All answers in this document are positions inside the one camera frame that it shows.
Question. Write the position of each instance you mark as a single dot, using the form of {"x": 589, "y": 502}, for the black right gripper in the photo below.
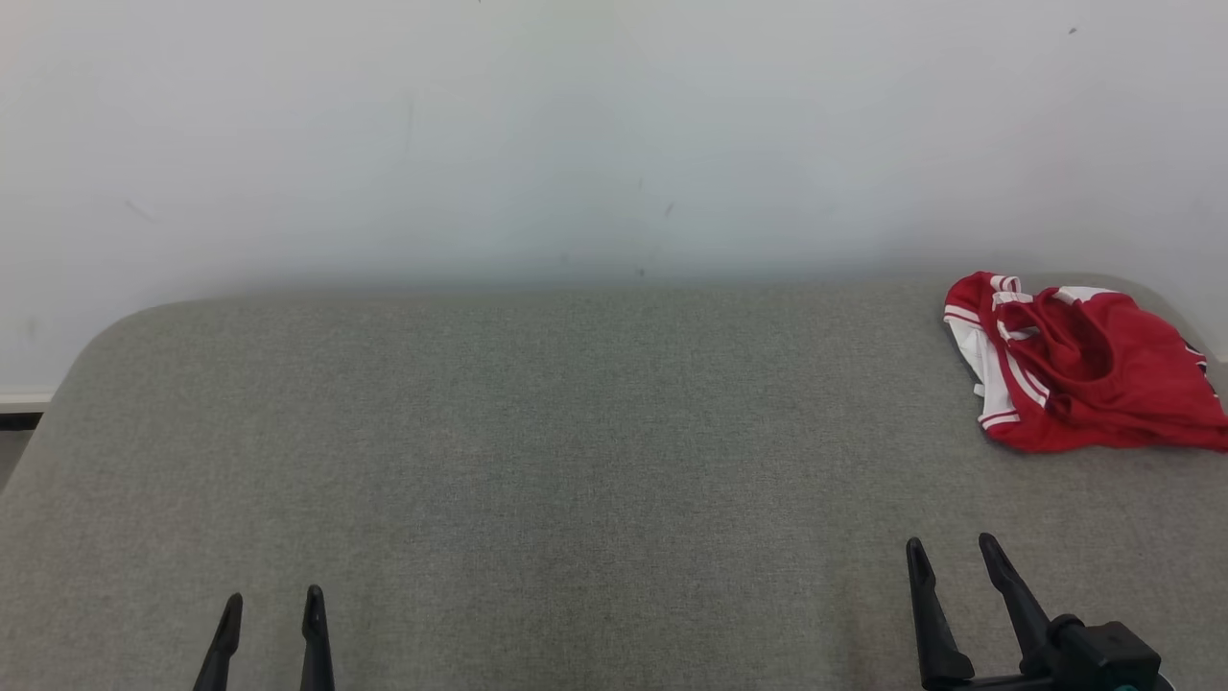
{"x": 1103, "y": 657}

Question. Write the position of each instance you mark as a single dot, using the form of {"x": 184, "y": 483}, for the red white printed basketball jersey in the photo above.
{"x": 983, "y": 369}

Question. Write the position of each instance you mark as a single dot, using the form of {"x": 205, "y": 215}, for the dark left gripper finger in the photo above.
{"x": 223, "y": 653}
{"x": 317, "y": 653}

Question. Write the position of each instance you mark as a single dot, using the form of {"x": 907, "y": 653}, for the white skirting board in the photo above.
{"x": 24, "y": 398}

